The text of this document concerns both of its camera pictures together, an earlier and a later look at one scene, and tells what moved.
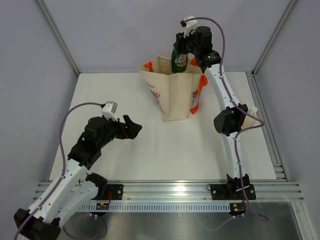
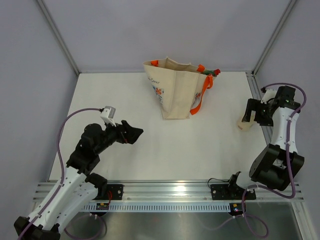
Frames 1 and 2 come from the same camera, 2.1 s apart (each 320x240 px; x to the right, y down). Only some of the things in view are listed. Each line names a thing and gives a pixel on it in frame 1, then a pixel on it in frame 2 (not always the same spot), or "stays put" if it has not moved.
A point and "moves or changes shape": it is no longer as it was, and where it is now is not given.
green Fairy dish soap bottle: [179, 61] moves or changes shape
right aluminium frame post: [290, 6] stays put
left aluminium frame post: [59, 37] stays put
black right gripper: [180, 41] to [253, 104]
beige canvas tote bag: [178, 94] stays put
